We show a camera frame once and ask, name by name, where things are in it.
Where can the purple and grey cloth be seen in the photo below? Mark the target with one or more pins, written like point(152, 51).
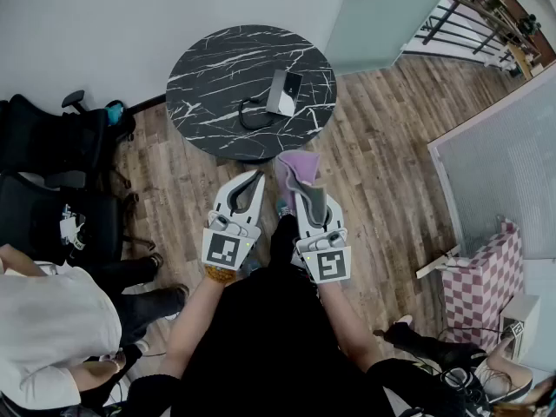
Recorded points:
point(299, 165)

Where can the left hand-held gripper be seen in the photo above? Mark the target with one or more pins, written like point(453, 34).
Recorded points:
point(223, 250)

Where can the white paper tags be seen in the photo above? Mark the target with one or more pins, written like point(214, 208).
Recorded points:
point(67, 228)

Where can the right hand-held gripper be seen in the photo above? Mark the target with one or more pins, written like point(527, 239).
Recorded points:
point(328, 263)

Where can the black office chair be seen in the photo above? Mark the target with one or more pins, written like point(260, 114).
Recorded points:
point(52, 137)
point(35, 220)

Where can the pink checkered box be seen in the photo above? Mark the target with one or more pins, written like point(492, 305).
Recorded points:
point(482, 289)

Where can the person's right forearm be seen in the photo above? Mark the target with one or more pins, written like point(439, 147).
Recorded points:
point(347, 324)

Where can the teal object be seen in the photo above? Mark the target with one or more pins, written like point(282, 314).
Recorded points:
point(115, 113)

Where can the person's right shoe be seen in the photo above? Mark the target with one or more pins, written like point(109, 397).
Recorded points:
point(284, 209)

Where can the black metal railing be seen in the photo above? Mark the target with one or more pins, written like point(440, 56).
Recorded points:
point(435, 24)

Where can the white box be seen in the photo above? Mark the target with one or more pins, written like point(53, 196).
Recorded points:
point(523, 319)

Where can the person's left shoe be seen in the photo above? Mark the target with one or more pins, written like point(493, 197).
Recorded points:
point(251, 267)

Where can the person's left forearm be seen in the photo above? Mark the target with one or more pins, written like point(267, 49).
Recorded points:
point(191, 324)

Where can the ribbed glass partition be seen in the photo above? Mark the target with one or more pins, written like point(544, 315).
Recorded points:
point(499, 167)

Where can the person's shoe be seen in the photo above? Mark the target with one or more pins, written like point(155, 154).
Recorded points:
point(284, 209)
point(251, 267)

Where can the frosted glass door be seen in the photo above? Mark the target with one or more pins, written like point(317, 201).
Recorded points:
point(382, 24)

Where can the person's black clothing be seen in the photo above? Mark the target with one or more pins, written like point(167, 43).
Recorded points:
point(269, 341)

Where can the white wooden strip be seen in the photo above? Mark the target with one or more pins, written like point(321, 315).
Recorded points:
point(436, 263)

